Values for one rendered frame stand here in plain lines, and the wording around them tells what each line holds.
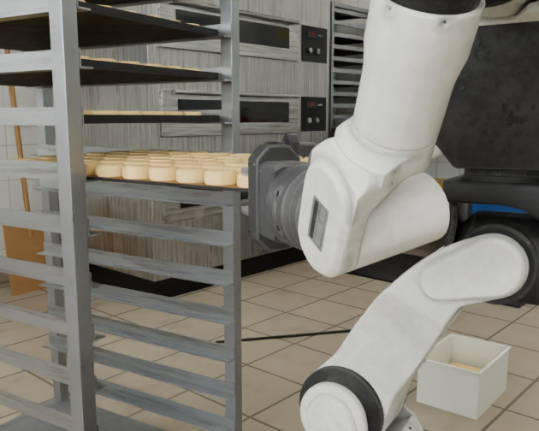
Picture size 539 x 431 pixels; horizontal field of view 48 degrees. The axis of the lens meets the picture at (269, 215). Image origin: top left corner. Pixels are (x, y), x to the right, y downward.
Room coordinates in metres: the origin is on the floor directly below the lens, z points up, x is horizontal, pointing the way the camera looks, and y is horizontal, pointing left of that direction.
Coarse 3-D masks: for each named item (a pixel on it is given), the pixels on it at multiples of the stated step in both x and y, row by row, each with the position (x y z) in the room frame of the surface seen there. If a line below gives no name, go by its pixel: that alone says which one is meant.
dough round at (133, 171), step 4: (132, 164) 1.01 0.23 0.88; (136, 164) 1.01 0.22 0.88; (140, 164) 1.01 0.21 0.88; (144, 164) 1.01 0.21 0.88; (148, 164) 1.01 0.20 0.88; (124, 168) 0.98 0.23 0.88; (128, 168) 0.97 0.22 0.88; (132, 168) 0.97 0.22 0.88; (136, 168) 0.97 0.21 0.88; (140, 168) 0.97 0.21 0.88; (144, 168) 0.97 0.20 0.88; (148, 168) 0.98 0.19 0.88; (124, 172) 0.98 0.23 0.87; (128, 172) 0.97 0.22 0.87; (132, 172) 0.97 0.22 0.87; (136, 172) 0.97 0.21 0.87; (140, 172) 0.97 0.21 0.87; (144, 172) 0.97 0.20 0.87; (148, 172) 0.98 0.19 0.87; (124, 176) 0.98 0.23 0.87; (128, 176) 0.97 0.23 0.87; (132, 176) 0.97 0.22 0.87; (136, 176) 0.97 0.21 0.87; (140, 176) 0.97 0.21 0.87; (144, 176) 0.97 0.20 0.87; (148, 176) 0.98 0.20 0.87
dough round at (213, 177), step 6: (204, 174) 0.89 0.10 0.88; (210, 174) 0.88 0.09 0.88; (216, 174) 0.88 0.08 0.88; (222, 174) 0.88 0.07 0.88; (228, 174) 0.88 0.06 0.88; (234, 174) 0.89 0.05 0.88; (204, 180) 0.90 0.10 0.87; (210, 180) 0.88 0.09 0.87; (216, 180) 0.88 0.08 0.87; (222, 180) 0.88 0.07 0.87; (228, 180) 0.88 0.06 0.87; (234, 180) 0.89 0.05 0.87
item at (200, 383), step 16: (64, 352) 1.59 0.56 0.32; (96, 352) 1.57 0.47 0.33; (112, 352) 1.54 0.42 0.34; (128, 368) 1.49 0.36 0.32; (144, 368) 1.48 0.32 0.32; (160, 368) 1.45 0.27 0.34; (176, 368) 1.43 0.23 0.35; (176, 384) 1.39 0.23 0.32; (192, 384) 1.39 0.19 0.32; (208, 384) 1.37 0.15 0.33; (224, 384) 1.35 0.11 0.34
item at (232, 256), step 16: (224, 0) 1.35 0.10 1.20; (224, 16) 1.35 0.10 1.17; (224, 48) 1.35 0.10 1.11; (224, 64) 1.35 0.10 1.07; (224, 96) 1.35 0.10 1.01; (224, 128) 1.35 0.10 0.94; (224, 144) 1.35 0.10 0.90; (224, 208) 1.35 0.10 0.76; (224, 224) 1.35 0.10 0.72; (224, 256) 1.35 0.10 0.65; (240, 256) 1.36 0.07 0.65; (240, 272) 1.36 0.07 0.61; (224, 288) 1.35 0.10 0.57; (240, 288) 1.36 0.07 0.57; (224, 304) 1.35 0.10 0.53; (240, 304) 1.36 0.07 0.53; (240, 320) 1.36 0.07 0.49; (224, 336) 1.35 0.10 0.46; (240, 336) 1.36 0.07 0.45; (240, 352) 1.36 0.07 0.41; (240, 368) 1.36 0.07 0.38; (240, 384) 1.36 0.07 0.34; (240, 400) 1.36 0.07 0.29; (240, 416) 1.36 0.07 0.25
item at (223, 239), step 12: (96, 216) 1.55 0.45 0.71; (96, 228) 1.52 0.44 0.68; (108, 228) 1.52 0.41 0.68; (120, 228) 1.51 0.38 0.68; (132, 228) 1.49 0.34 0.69; (144, 228) 1.47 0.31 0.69; (156, 228) 1.45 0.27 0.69; (168, 228) 1.43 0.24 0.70; (180, 228) 1.41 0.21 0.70; (192, 228) 1.39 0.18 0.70; (204, 228) 1.38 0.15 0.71; (180, 240) 1.38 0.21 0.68; (192, 240) 1.37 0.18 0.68; (204, 240) 1.37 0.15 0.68; (216, 240) 1.36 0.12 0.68; (228, 240) 1.34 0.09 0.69
